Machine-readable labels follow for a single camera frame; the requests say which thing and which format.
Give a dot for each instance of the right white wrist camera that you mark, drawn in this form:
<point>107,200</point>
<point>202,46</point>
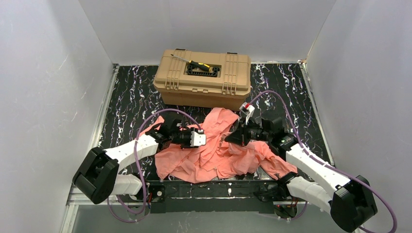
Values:
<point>246,111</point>

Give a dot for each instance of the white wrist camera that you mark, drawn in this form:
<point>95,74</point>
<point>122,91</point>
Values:
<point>197,137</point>
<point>246,111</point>

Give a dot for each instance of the pink jacket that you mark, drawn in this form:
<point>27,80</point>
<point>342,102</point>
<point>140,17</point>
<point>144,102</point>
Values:
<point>217,158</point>

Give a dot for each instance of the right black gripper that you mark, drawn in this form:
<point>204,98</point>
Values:
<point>243,135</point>

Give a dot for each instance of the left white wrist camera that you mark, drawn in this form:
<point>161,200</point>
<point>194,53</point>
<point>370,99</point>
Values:
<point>197,137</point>

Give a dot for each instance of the tan plastic toolbox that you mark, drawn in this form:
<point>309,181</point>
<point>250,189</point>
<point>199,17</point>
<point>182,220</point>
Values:
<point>228,91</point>

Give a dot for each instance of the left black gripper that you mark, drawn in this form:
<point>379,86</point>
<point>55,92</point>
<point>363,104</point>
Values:
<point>189,138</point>

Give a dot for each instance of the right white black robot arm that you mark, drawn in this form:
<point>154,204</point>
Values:
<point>348,202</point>

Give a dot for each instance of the black toolbox handle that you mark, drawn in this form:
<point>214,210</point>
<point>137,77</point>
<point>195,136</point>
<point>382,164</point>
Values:
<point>194,71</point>

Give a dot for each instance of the black yellow screwdriver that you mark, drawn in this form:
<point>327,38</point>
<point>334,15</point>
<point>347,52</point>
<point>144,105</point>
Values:
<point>201,66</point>

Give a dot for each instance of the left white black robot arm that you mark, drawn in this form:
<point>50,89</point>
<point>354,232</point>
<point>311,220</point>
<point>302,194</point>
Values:
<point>99,177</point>

